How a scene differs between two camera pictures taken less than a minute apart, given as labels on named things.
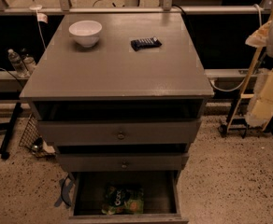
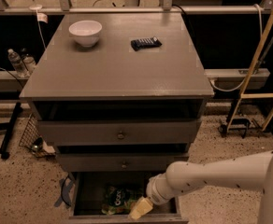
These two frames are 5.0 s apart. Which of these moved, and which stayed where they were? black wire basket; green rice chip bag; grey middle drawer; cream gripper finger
Moved: cream gripper finger
Stayed: green rice chip bag; black wire basket; grey middle drawer
